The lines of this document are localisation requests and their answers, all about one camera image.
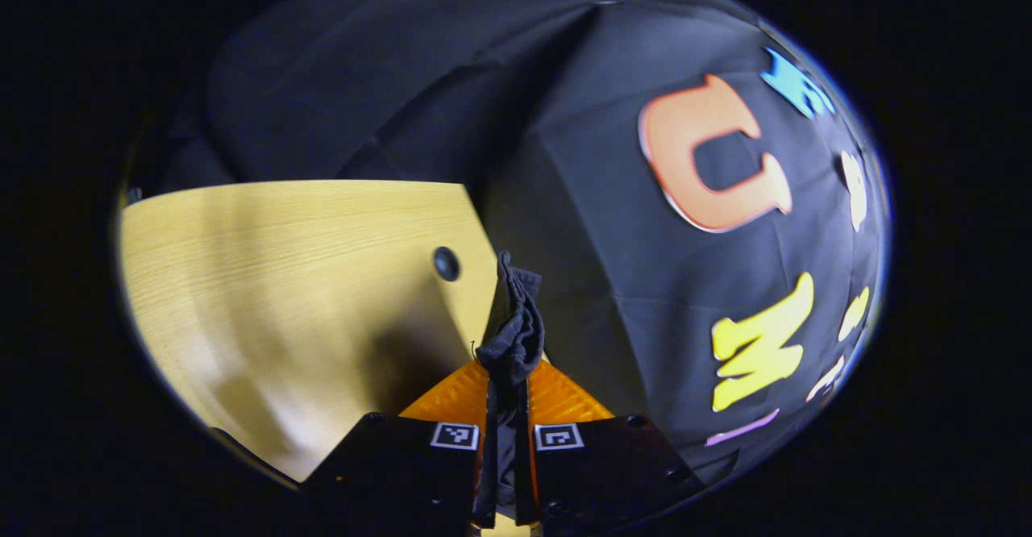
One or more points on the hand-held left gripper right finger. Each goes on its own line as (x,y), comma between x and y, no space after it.
(613,464)

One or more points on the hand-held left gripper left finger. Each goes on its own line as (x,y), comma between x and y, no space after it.
(403,464)

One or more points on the dark blue jeans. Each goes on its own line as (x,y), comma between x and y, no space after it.
(512,335)

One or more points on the black backdrop cloth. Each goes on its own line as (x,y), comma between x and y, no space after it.
(484,77)

